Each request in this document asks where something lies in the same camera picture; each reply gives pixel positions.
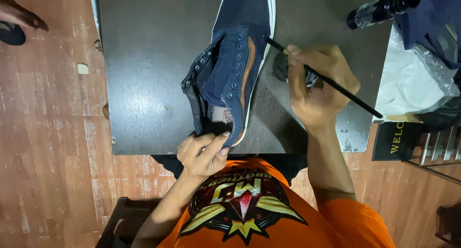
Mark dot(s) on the person's right hand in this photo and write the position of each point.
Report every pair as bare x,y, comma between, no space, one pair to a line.
320,93

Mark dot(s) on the thin black paintbrush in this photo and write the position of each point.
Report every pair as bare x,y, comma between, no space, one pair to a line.
345,93

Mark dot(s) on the black shorts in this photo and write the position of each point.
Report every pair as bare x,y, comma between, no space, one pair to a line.
284,165

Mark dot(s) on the navy blue canvas sneaker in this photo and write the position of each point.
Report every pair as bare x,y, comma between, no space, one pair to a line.
234,60

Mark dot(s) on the glossy black bottle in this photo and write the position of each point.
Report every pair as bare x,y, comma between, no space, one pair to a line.
381,8

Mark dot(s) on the person's left hand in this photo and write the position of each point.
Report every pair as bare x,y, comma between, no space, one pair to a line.
200,158

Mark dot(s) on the metal rack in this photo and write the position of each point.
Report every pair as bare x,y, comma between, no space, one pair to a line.
437,149

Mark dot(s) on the black wicker stool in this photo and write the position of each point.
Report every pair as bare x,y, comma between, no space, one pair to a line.
120,219

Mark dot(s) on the orange printed t-shirt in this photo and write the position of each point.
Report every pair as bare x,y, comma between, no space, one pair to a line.
273,222

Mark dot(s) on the white plastic bag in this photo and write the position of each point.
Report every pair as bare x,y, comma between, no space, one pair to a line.
407,82

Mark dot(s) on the small paper scrap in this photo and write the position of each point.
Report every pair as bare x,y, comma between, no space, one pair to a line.
83,68

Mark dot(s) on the small dark paint pot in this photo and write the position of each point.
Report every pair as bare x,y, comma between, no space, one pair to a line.
282,67

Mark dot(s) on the dark sandal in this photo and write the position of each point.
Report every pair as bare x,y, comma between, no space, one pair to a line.
12,33

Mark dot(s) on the navy blue cloth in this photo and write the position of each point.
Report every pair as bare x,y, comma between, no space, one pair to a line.
432,21

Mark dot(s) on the dark brown furniture piece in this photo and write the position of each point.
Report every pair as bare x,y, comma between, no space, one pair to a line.
449,222

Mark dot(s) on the black doormat with gold letters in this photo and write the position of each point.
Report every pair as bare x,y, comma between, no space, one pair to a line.
394,141

